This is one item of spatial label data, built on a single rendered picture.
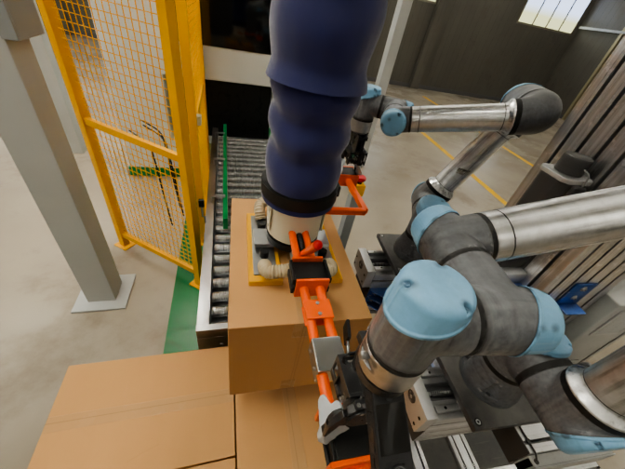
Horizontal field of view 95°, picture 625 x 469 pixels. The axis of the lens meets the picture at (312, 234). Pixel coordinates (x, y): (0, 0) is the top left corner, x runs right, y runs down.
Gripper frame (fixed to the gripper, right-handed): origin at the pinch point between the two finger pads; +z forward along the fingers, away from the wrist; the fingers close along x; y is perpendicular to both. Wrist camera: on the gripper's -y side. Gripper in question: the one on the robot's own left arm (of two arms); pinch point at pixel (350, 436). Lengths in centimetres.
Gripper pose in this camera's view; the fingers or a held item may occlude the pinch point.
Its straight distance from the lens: 57.7
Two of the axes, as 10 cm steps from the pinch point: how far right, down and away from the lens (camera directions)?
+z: -1.7, 7.7, 6.1
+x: -9.6, -0.1, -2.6
